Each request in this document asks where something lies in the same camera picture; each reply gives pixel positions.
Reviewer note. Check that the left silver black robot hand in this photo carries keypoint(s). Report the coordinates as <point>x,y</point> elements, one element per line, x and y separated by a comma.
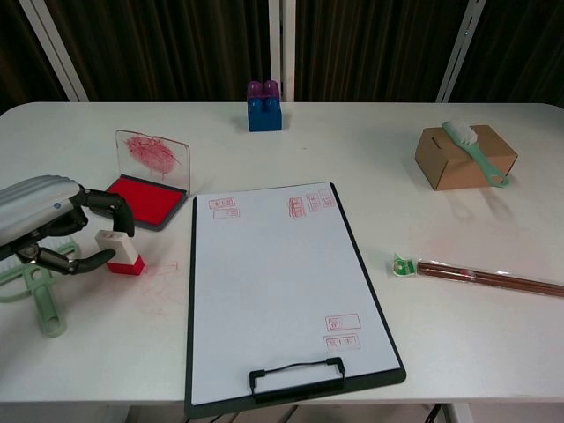
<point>35,207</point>

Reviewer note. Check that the red and white stamp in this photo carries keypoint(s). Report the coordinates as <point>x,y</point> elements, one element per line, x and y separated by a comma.
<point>130,266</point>

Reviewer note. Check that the blue toy building block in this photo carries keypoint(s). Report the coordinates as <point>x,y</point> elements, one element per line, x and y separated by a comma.
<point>264,119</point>

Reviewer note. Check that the purple plastic toy brick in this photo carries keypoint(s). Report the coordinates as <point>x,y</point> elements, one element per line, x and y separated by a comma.
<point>255,90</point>

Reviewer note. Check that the black clipboard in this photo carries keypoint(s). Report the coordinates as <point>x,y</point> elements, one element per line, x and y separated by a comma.
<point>211,407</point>

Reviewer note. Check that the green wide T-shaped brush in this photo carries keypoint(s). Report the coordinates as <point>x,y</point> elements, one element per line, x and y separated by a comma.
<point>44,308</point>

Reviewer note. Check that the dark pleated curtain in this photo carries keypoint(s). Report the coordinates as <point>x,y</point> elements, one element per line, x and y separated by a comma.
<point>176,44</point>

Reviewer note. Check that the white stamped paper sheet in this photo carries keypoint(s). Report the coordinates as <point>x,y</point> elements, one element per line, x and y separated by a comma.
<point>282,273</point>

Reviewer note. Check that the small brown cardboard box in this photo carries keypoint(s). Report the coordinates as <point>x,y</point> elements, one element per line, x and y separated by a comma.
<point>440,163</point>

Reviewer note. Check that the wrapped brown chopsticks pair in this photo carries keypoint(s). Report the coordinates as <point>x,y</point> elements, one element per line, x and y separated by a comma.
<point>484,276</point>

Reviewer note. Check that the white metal frame post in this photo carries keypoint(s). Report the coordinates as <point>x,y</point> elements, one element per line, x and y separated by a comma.
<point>460,48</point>
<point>282,44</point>
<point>53,48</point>

